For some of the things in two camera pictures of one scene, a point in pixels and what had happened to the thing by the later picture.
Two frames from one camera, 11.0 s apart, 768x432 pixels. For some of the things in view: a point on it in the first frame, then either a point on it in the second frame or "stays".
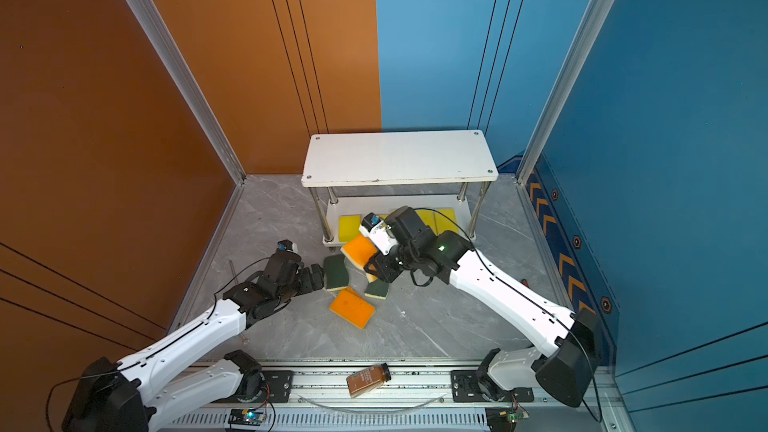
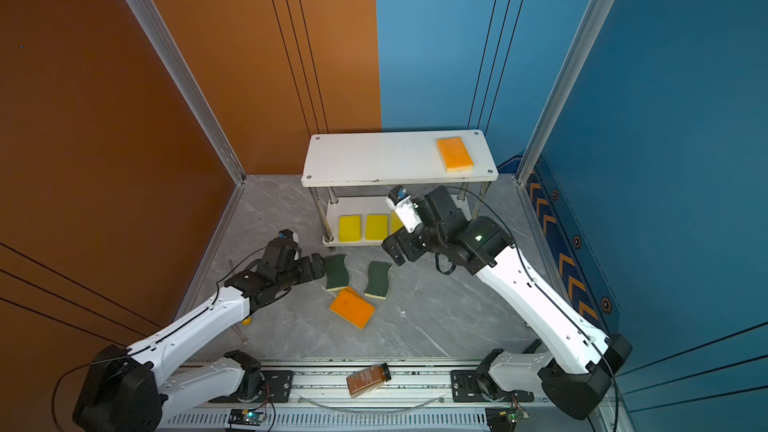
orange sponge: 353,307 stays
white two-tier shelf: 364,174 stays
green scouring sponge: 335,272 stays
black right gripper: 382,268 to 402,238
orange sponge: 359,250 to 454,155
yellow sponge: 349,227 stays
